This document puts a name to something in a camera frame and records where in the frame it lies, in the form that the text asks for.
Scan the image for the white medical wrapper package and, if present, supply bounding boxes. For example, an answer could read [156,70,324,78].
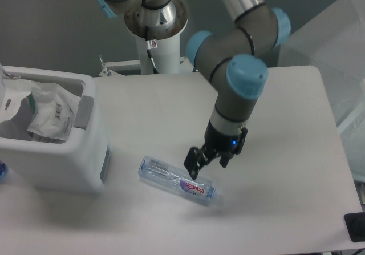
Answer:
[1,79,80,143]

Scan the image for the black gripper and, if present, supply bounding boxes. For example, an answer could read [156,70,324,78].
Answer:
[184,122,248,180]

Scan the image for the blue bottle cap at edge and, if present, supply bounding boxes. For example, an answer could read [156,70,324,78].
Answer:
[0,161,8,181]

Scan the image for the white pedestal foot frame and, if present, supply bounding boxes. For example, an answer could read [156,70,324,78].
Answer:
[99,55,198,77]

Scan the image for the plastic covered equipment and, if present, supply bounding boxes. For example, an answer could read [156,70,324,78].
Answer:
[278,0,364,182]

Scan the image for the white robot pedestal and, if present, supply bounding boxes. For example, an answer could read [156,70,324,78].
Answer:
[135,33,181,75]

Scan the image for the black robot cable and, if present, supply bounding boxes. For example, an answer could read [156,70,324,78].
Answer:
[144,26,159,75]

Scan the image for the clear plastic water bottle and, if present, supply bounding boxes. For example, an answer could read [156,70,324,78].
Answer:
[138,156,223,205]

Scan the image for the white trash can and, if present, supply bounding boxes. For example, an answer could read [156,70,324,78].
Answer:
[1,66,111,193]

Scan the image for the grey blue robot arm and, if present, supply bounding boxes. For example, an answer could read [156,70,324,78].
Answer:
[97,0,291,179]

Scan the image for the black device at edge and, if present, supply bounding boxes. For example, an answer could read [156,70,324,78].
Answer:
[344,212,364,242]

